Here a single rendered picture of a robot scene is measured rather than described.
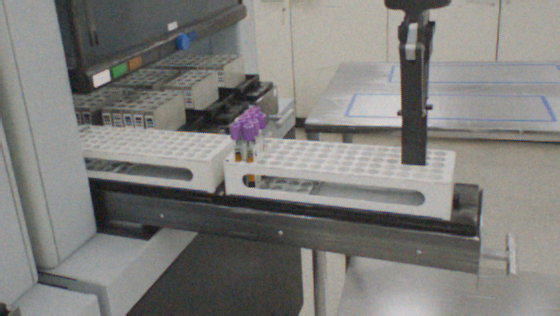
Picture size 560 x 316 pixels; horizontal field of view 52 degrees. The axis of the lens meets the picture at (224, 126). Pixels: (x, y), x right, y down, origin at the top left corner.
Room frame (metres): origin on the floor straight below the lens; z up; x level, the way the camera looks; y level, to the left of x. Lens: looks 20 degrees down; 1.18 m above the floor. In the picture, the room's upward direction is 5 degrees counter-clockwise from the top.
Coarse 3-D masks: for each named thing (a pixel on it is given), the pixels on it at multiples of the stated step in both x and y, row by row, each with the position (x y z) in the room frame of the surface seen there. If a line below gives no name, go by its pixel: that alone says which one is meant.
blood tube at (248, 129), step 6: (246, 126) 0.72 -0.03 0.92; (252, 126) 0.72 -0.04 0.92; (246, 132) 0.71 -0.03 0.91; (252, 132) 0.72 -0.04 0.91; (246, 138) 0.71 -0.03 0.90; (252, 138) 0.72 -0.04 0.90; (246, 144) 0.72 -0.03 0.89; (252, 144) 0.72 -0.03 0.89; (246, 150) 0.72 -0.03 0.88; (252, 150) 0.72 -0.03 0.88; (246, 156) 0.72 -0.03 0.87; (252, 156) 0.72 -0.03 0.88; (246, 162) 0.72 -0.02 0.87; (252, 162) 0.72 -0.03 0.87; (252, 174) 0.72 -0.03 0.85; (252, 180) 0.72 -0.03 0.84; (252, 186) 0.72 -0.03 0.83
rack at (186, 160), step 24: (96, 144) 0.85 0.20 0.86; (120, 144) 0.85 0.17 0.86; (144, 144) 0.83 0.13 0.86; (168, 144) 0.83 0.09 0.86; (192, 144) 0.82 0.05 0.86; (216, 144) 0.81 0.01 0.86; (96, 168) 0.85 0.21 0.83; (120, 168) 0.84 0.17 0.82; (144, 168) 0.87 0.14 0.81; (168, 168) 0.86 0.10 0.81; (192, 168) 0.75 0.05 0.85; (216, 168) 0.76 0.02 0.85
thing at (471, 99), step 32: (352, 64) 1.37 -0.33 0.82; (384, 64) 1.34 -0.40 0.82; (448, 64) 1.29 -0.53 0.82; (480, 64) 1.26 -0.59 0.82; (512, 64) 1.23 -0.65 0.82; (544, 64) 1.21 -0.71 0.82; (352, 96) 1.11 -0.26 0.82; (384, 96) 1.09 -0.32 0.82; (448, 96) 1.05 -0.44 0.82; (480, 96) 1.04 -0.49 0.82; (512, 96) 1.02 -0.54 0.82; (544, 96) 1.00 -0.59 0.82; (320, 128) 0.97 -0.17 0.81; (352, 128) 0.95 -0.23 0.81; (384, 128) 0.93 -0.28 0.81; (448, 128) 0.90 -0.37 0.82; (480, 128) 0.88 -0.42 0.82; (512, 128) 0.86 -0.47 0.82; (544, 128) 0.85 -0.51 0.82; (320, 256) 0.98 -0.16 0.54; (352, 256) 1.36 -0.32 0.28; (320, 288) 0.98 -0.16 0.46; (352, 288) 1.22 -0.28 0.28; (384, 288) 1.20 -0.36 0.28; (416, 288) 1.19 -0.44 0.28; (448, 288) 1.18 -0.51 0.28; (480, 288) 1.17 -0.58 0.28; (512, 288) 1.16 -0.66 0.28; (544, 288) 1.15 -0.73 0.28
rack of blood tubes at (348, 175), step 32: (224, 160) 0.74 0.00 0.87; (256, 160) 0.73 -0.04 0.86; (288, 160) 0.73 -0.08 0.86; (320, 160) 0.71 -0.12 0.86; (352, 160) 0.70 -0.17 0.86; (384, 160) 0.69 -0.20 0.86; (448, 160) 0.67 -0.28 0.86; (256, 192) 0.71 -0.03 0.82; (288, 192) 0.69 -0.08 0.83; (320, 192) 0.72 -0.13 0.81; (352, 192) 0.71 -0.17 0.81; (384, 192) 0.71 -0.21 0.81; (416, 192) 0.70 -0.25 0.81; (448, 192) 0.61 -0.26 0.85
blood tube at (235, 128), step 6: (234, 126) 0.73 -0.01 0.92; (240, 126) 0.73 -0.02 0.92; (234, 132) 0.72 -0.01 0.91; (240, 132) 0.73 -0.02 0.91; (234, 138) 0.72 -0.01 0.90; (240, 138) 0.72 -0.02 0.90; (234, 144) 0.73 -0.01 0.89; (240, 144) 0.73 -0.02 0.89; (234, 150) 0.73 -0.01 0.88; (240, 150) 0.73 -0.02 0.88; (234, 156) 0.73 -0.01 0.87; (240, 156) 0.73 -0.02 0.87
